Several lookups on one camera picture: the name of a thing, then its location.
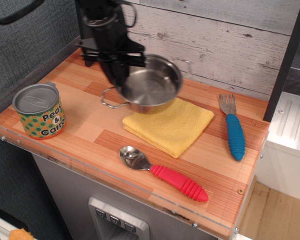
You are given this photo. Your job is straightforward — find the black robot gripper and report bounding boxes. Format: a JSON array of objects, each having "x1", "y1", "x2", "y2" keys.
[{"x1": 78, "y1": 14, "x2": 146, "y2": 87}]

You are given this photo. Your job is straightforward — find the stainless steel pot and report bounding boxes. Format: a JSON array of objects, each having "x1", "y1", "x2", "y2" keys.
[{"x1": 100, "y1": 54, "x2": 192, "y2": 114}]

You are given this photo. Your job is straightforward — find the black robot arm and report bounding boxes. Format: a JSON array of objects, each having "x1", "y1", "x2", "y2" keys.
[{"x1": 76, "y1": 0, "x2": 145, "y2": 87}]

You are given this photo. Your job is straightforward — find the peas and carrots can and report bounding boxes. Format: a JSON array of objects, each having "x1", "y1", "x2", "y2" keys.
[{"x1": 12, "y1": 82, "x2": 67, "y2": 140}]

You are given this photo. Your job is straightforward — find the yellow folded cloth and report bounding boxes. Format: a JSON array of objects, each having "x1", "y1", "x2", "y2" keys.
[{"x1": 122, "y1": 98, "x2": 214, "y2": 159}]

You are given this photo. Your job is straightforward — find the grey cabinet with dispenser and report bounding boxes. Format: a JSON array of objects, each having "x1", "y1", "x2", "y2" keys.
[{"x1": 33, "y1": 154, "x2": 214, "y2": 240}]

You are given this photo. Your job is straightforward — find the orange object at corner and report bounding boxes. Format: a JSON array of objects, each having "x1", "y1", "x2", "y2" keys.
[{"x1": 8, "y1": 228, "x2": 35, "y2": 240}]

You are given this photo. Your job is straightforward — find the white toy sink unit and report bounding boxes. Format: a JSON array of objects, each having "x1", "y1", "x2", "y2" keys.
[{"x1": 253, "y1": 36, "x2": 300, "y2": 205}]

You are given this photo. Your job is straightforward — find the spoon with red handle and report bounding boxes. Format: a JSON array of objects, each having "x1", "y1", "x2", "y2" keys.
[{"x1": 119, "y1": 146, "x2": 209, "y2": 202}]

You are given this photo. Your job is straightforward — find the fork with blue handle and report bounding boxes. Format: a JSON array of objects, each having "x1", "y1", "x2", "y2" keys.
[{"x1": 218, "y1": 94, "x2": 246, "y2": 162}]

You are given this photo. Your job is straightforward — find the dark right shelf post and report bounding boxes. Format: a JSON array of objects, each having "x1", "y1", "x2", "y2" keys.
[{"x1": 263, "y1": 10, "x2": 300, "y2": 122}]

